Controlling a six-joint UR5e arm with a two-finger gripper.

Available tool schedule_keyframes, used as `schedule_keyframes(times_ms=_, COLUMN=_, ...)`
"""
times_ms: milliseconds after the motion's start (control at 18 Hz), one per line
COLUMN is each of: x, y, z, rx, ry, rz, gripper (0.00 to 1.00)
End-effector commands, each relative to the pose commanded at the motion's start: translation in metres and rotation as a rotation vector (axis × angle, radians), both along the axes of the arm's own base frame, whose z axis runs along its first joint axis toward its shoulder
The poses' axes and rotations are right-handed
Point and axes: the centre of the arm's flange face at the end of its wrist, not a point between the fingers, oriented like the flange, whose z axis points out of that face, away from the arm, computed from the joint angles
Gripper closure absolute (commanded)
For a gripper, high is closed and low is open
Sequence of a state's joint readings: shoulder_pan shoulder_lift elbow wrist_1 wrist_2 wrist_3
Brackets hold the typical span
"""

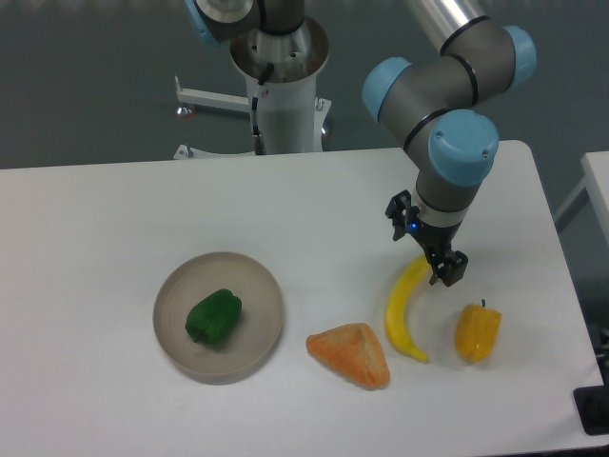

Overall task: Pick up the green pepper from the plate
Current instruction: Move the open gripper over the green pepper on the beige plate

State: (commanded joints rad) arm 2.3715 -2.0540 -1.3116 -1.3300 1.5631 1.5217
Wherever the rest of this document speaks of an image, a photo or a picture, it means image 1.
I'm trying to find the green bell pepper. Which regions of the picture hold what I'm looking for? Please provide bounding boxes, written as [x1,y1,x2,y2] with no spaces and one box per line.
[185,288,242,345]

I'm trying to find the beige round plate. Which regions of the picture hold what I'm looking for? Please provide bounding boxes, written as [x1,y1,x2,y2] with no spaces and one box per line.
[152,252,285,384]

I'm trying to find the yellow chili pepper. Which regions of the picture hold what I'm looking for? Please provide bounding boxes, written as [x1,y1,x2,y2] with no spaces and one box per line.
[383,256,429,363]

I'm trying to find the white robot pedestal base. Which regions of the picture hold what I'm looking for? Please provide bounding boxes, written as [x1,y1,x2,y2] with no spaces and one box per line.
[175,16,331,155]

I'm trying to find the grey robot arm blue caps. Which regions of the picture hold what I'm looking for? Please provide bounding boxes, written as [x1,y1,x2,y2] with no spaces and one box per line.
[186,1,537,286]

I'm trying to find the black device at table edge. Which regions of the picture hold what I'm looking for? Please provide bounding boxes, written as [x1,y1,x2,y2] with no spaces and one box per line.
[572,323,609,436]

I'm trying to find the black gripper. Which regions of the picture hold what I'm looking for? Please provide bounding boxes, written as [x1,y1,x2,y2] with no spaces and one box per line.
[385,190,468,288]

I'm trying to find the black cable on pedestal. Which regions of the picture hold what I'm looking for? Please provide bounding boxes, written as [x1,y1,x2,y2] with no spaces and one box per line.
[249,62,275,156]

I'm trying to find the yellow-orange bell pepper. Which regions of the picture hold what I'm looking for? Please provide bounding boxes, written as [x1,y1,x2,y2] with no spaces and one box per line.
[454,299,502,363]

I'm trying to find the white side table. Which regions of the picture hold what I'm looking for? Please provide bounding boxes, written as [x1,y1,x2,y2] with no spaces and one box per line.
[553,150,609,239]

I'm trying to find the orange triangular bread slice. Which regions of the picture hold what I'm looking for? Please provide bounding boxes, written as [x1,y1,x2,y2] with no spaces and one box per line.
[305,323,390,389]

